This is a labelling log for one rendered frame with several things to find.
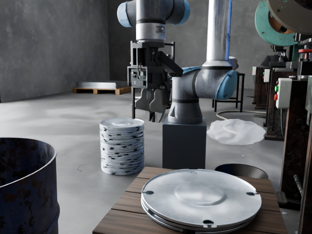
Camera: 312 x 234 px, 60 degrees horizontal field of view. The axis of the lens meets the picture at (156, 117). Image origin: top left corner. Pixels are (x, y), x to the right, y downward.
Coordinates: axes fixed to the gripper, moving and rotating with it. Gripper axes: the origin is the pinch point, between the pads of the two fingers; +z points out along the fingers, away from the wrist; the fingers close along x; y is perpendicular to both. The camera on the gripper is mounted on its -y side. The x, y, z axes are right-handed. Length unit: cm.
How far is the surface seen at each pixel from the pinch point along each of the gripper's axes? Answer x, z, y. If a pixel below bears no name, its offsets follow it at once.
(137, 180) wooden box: -5.2, 20.1, 2.1
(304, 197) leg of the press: 33, 26, -33
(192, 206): 18.1, 17.4, 7.6
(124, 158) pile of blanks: -71, 43, -52
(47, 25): -525, -93, -243
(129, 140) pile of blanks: -71, 33, -56
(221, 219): 25.5, 17.4, 8.0
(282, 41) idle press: -74, -46, -346
